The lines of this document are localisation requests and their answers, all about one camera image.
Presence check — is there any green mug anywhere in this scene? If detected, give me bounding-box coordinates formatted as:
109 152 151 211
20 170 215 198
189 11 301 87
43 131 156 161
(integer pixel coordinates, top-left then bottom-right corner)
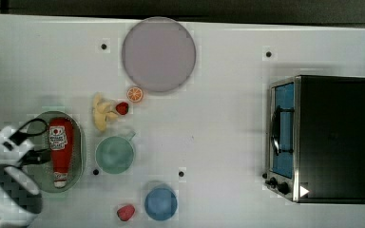
95 131 136 175

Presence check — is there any black toaster oven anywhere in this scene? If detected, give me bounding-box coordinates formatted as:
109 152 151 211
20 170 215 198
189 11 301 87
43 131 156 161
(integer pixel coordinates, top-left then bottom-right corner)
262 75 365 204

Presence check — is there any blue bowl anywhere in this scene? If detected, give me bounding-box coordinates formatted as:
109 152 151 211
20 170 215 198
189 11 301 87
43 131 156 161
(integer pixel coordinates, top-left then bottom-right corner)
144 184 178 221

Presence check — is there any red round toy fruit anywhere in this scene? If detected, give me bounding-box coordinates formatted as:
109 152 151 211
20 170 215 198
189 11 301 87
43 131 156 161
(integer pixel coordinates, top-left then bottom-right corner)
117 204 136 221

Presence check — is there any red strawberry toy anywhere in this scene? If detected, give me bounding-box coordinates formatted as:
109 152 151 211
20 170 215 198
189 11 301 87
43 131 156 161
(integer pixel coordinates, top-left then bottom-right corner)
115 102 129 115

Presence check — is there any red plush ketchup bottle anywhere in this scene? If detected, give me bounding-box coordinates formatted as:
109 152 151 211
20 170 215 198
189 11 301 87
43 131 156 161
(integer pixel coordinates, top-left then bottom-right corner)
48 118 74 188

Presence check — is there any green oval strainer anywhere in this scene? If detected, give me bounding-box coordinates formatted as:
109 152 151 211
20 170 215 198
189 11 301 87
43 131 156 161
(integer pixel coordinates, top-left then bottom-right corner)
25 111 86 193

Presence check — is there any round grey plate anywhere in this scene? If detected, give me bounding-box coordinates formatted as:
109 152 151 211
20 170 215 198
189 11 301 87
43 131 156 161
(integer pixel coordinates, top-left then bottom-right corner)
122 17 197 92

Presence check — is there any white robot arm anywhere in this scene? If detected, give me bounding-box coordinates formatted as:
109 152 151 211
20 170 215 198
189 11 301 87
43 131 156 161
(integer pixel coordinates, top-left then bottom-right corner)
0 125 49 228

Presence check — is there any orange slice toy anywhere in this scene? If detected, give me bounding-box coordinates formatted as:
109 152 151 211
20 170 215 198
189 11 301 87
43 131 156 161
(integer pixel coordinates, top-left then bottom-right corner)
126 86 144 103

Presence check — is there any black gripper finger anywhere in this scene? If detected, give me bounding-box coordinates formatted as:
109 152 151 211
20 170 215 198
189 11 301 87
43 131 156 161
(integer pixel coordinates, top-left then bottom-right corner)
20 149 51 165

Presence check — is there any black cable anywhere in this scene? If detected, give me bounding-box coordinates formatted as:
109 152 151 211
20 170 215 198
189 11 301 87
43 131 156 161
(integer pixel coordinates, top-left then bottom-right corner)
9 118 50 146

